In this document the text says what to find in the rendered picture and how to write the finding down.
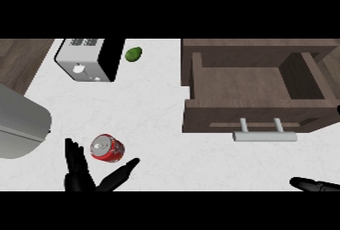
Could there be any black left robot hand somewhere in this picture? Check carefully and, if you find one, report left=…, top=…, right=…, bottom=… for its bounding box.
left=62, top=137, right=142, bottom=192

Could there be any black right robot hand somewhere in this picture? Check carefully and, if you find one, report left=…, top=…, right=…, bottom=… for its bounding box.
left=288, top=176, right=340, bottom=192

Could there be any red soda can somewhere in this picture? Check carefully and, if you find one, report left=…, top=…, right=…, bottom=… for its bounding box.
left=89, top=133, right=126, bottom=164

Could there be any brown wooden open drawer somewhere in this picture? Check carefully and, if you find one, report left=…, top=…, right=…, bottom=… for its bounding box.
left=181, top=51, right=340, bottom=134

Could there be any grey rounded appliance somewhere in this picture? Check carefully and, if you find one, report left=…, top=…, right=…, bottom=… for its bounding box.
left=0, top=84, right=53, bottom=160

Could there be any white and black toaster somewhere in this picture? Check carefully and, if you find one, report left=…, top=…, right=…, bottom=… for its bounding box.
left=53, top=38, right=127, bottom=83

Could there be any brown wooden panel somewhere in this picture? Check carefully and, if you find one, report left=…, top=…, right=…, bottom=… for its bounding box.
left=0, top=38, right=56, bottom=96

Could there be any green avocado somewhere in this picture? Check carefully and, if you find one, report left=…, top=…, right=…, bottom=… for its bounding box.
left=124, top=46, right=144, bottom=63

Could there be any brown wooden cabinet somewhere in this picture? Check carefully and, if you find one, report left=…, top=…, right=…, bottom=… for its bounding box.
left=179, top=38, right=340, bottom=88

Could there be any grey drawer handle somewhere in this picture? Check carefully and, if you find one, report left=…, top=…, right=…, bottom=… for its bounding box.
left=232, top=117, right=299, bottom=143

